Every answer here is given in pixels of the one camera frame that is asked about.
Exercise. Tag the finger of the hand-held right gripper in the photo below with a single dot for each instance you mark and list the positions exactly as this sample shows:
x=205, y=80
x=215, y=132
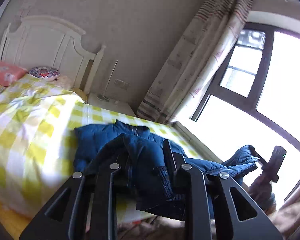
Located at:
x=264, y=161

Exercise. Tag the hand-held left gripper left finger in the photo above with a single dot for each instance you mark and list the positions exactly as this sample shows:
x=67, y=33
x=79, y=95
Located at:
x=115, y=172

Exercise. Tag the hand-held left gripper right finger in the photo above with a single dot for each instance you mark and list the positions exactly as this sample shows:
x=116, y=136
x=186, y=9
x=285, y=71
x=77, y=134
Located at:
x=173, y=157

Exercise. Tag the blue quilted jacket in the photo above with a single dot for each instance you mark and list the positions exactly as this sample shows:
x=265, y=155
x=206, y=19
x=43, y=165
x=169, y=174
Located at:
x=140, y=152

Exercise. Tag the person's right hand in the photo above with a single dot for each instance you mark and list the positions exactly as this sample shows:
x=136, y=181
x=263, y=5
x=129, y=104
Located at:
x=261, y=185

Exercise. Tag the beige window sill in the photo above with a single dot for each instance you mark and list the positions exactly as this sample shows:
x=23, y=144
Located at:
x=195, y=140

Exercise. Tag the brown cloth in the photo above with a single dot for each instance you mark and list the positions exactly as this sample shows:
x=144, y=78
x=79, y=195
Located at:
x=292, y=220

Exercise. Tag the beige quilted cloth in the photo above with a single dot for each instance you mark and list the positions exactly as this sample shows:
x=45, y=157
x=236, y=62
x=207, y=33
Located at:
x=140, y=230

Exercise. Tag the white nightstand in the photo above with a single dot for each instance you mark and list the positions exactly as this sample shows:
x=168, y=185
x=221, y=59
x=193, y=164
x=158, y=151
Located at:
x=115, y=106

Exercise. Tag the dark framed window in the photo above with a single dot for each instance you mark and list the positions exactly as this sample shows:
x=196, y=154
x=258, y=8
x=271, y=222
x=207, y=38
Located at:
x=265, y=85

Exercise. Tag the slim standing lamp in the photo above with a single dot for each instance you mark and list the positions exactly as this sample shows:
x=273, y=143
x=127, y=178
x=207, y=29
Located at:
x=110, y=80

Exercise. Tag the yellow checkered blanket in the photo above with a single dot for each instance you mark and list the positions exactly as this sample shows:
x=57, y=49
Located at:
x=27, y=130

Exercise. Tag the printed curtain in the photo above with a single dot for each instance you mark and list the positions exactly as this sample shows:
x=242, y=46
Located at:
x=197, y=60

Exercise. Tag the beige pillow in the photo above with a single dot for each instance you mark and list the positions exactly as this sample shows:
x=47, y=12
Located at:
x=65, y=82

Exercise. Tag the yellow bed sheet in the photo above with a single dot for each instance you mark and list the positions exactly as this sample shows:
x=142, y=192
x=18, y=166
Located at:
x=5, y=217

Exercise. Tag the patterned pillow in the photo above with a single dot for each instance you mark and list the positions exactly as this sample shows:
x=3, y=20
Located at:
x=45, y=72

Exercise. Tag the white bed headboard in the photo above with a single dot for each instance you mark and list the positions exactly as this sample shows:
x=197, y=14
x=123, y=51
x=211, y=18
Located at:
x=47, y=45

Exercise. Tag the pink pillow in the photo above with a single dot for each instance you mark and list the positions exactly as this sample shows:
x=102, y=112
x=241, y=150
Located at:
x=5, y=72

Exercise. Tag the wall socket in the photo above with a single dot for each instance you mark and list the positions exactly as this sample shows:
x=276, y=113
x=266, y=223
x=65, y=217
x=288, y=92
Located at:
x=121, y=84

